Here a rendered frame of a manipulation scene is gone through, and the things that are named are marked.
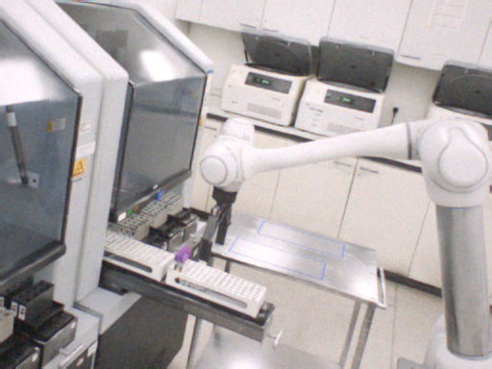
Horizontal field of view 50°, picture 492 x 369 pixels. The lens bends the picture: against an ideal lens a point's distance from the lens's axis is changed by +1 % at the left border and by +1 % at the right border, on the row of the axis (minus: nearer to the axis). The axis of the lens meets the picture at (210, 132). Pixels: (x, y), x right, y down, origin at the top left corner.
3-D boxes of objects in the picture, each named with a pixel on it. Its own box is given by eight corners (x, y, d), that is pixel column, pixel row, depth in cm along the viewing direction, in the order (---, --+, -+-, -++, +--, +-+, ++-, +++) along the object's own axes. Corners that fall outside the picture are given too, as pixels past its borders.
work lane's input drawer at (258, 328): (63, 271, 175) (66, 247, 172) (87, 256, 187) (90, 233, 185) (274, 356, 152) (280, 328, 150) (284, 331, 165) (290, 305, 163)
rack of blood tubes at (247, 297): (163, 286, 164) (166, 268, 162) (177, 273, 173) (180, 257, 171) (254, 321, 155) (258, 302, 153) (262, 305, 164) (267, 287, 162)
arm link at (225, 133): (217, 159, 161) (205, 171, 148) (227, 111, 157) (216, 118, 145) (251, 169, 158) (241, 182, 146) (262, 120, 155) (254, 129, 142)
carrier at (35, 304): (46, 301, 143) (49, 282, 142) (53, 304, 142) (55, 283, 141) (16, 323, 132) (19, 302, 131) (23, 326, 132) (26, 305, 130)
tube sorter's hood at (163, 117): (-15, 179, 180) (0, -12, 165) (87, 146, 235) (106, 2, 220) (115, 224, 164) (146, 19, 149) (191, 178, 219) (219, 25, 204)
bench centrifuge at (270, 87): (217, 110, 400) (233, 25, 385) (243, 102, 456) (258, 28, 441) (287, 129, 381) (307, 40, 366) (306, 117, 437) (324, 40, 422)
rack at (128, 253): (79, 254, 174) (81, 237, 172) (95, 243, 183) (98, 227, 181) (159, 284, 164) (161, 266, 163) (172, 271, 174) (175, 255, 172)
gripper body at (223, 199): (233, 195, 151) (227, 224, 153) (241, 187, 159) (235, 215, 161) (209, 187, 153) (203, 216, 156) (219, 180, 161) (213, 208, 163)
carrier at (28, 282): (26, 293, 145) (28, 273, 144) (32, 295, 144) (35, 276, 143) (-5, 313, 134) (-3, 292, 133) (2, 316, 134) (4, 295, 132)
